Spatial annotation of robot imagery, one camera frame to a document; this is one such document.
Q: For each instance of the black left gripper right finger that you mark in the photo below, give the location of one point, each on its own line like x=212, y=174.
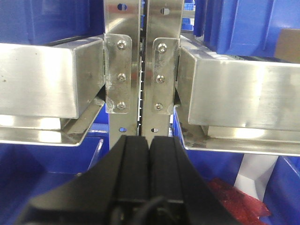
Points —
x=188, y=197

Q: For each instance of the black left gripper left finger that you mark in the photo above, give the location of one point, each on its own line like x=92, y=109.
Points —
x=120, y=177

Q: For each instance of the brown cardboard box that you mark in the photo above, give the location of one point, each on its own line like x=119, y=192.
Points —
x=288, y=45

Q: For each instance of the left steel shelf beam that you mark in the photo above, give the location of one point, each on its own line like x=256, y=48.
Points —
x=49, y=94

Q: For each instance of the right steel shelf upright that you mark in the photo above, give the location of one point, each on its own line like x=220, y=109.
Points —
x=162, y=49

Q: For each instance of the steel shelf upright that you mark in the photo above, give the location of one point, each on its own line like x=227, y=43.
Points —
x=162, y=49
x=122, y=64

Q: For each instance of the left steel shelf upright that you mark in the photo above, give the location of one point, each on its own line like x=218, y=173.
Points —
x=122, y=64

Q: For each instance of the lower middle blue bin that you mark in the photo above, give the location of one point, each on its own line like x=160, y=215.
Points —
x=210, y=164

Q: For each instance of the blue bin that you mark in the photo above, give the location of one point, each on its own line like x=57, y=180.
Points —
x=38, y=22
x=210, y=164
x=244, y=27
x=282, y=195
x=30, y=170

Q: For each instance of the red plastic bag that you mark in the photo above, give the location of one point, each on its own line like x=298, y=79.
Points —
x=245, y=208

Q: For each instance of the lower left blue bin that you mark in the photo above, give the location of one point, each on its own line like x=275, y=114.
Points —
x=30, y=170

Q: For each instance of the lower right blue bin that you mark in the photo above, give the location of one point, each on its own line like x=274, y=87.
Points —
x=282, y=195

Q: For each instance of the upper right blue bin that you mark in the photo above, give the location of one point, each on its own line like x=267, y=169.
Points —
x=244, y=27

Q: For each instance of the upper left blue bin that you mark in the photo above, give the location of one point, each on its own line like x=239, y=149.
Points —
x=38, y=22

